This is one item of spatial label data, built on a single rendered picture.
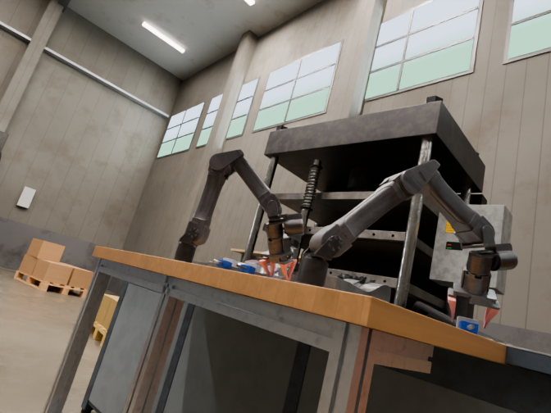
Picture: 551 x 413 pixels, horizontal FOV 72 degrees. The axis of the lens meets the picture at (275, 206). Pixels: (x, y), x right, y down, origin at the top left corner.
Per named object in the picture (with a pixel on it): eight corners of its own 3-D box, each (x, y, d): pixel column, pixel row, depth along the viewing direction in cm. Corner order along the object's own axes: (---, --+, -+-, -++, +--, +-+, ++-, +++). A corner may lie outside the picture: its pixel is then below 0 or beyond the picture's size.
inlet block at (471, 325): (481, 340, 93) (484, 318, 94) (459, 335, 95) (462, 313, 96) (474, 341, 105) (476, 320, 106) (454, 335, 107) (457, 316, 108)
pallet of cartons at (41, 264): (12, 277, 736) (29, 237, 756) (70, 288, 802) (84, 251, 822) (24, 287, 631) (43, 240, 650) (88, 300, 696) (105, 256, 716)
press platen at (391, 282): (399, 288, 192) (401, 279, 193) (252, 264, 269) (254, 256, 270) (450, 312, 242) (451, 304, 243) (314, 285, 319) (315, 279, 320)
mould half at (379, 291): (331, 305, 121) (340, 263, 124) (273, 292, 139) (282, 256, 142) (399, 326, 154) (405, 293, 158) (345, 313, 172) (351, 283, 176)
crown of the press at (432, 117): (425, 197, 189) (443, 91, 204) (250, 198, 280) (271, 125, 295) (475, 244, 246) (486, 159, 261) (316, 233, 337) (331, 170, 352)
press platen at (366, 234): (407, 241, 198) (409, 232, 199) (261, 230, 275) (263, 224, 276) (455, 274, 248) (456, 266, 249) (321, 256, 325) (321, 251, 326)
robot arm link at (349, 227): (319, 263, 90) (408, 191, 101) (331, 263, 84) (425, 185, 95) (304, 242, 90) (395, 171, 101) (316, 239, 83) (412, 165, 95)
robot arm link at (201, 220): (204, 247, 134) (233, 164, 142) (198, 243, 128) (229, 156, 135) (188, 242, 135) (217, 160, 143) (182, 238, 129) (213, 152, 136)
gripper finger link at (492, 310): (463, 317, 108) (469, 287, 106) (492, 324, 105) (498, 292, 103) (464, 329, 102) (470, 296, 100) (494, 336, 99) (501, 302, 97)
